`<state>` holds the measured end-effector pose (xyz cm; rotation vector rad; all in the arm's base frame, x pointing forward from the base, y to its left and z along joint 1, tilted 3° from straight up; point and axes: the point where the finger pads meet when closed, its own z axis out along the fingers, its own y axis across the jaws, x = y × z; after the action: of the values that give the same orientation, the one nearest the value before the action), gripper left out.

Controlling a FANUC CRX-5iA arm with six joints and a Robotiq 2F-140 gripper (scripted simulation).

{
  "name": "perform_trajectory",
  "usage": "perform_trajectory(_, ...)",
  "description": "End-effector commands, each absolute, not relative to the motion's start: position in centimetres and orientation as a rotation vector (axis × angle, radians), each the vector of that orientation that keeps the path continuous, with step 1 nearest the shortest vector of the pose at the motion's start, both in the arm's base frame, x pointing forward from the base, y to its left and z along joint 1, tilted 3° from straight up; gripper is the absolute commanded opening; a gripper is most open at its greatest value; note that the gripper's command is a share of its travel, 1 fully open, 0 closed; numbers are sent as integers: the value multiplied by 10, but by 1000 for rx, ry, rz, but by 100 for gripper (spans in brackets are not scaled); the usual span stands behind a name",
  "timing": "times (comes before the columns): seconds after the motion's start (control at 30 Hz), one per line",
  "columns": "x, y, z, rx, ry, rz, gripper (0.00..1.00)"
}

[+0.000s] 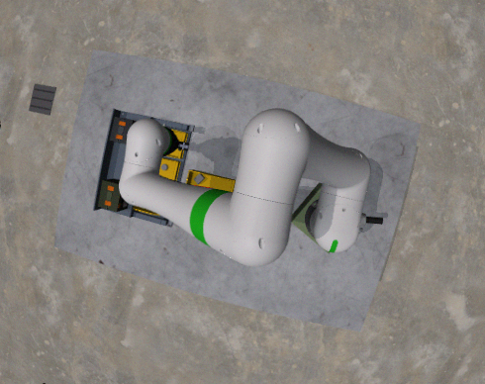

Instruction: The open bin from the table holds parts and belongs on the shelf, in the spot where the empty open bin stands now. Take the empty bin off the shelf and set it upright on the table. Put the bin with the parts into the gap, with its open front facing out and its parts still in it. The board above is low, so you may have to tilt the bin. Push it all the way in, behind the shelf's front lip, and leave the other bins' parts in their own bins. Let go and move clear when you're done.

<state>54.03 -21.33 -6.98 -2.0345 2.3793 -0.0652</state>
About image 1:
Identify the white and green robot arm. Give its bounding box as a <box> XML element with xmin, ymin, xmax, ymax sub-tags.
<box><xmin>119</xmin><ymin>108</ymin><xmax>383</xmax><ymax>267</ymax></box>

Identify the dark blue-grey metal shelf rack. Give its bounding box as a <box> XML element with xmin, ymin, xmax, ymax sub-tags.
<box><xmin>93</xmin><ymin>109</ymin><xmax>194</xmax><ymax>228</ymax></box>

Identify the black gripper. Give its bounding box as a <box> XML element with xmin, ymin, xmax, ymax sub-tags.
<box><xmin>174</xmin><ymin>139</ymin><xmax>189</xmax><ymax>151</ymax></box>

